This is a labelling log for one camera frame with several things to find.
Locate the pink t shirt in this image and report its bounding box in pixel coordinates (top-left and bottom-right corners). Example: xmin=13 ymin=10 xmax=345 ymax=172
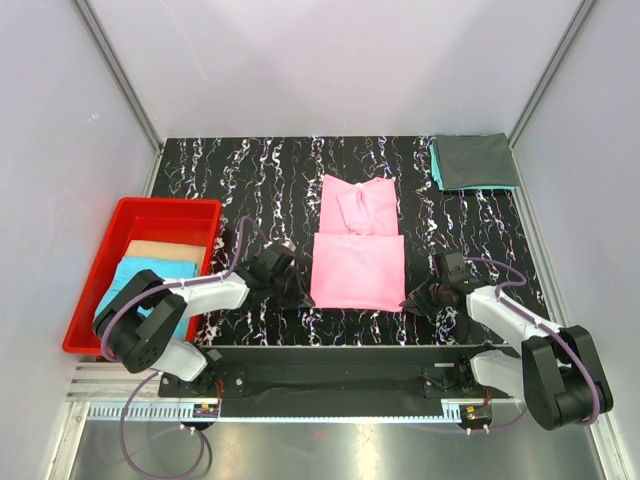
xmin=310 ymin=175 xmax=405 ymax=313

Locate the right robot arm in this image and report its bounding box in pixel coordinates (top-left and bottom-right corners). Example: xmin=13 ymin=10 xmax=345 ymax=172
xmin=401 ymin=251 xmax=614 ymax=430

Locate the aluminium frame post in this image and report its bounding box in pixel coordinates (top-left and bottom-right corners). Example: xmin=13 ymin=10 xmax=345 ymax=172
xmin=508 ymin=0 xmax=599 ymax=149
xmin=71 ymin=0 xmax=164 ymax=154

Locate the left aluminium frame post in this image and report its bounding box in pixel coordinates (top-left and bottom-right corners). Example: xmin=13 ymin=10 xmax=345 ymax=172
xmin=71 ymin=0 xmax=164 ymax=154

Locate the light blue t shirt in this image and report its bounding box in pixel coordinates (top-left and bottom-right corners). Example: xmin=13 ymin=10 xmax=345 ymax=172
xmin=94 ymin=257 xmax=199 ymax=317

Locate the beige t shirt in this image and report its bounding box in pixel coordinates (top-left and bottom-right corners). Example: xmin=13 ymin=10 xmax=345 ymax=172
xmin=124 ymin=240 xmax=206 ymax=267

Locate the right aluminium frame post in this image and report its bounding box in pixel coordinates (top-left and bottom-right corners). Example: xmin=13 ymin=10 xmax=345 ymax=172
xmin=508 ymin=0 xmax=599 ymax=149

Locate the folded teal t shirt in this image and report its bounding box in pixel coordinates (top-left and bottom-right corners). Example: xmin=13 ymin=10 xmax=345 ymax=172
xmin=429 ymin=142 xmax=516 ymax=192

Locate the slotted cable duct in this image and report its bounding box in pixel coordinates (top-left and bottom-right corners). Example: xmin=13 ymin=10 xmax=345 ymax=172
xmin=89 ymin=402 xmax=494 ymax=425

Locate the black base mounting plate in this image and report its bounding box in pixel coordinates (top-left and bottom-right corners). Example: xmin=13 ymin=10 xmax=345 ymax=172
xmin=159 ymin=345 xmax=506 ymax=422

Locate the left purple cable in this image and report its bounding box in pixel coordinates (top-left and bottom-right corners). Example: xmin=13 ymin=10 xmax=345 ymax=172
xmin=99 ymin=215 xmax=274 ymax=479

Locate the folded dark grey t shirt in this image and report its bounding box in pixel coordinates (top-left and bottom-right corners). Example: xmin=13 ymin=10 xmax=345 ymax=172
xmin=431 ymin=133 xmax=520 ymax=188

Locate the red plastic bin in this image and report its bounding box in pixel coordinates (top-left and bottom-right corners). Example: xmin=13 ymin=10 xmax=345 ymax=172
xmin=61 ymin=197 xmax=224 ymax=357

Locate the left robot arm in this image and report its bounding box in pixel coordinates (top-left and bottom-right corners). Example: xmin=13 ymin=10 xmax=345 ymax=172
xmin=93 ymin=244 xmax=315 ymax=396

